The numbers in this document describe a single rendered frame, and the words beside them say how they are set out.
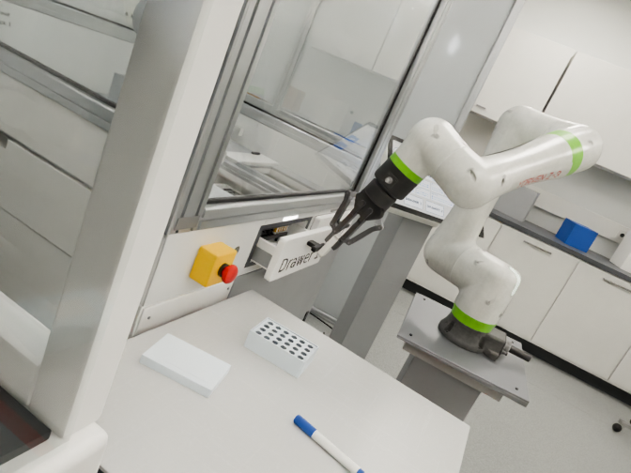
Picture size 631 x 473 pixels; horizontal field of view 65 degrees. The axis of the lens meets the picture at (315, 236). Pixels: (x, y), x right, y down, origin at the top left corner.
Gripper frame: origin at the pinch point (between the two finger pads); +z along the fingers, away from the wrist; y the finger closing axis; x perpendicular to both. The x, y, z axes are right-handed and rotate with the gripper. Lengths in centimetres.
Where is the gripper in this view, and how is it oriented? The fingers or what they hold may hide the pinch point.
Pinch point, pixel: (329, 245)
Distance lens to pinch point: 123.1
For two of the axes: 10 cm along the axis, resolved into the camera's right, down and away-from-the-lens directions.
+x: 4.0, -1.1, 9.1
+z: -6.5, 6.7, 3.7
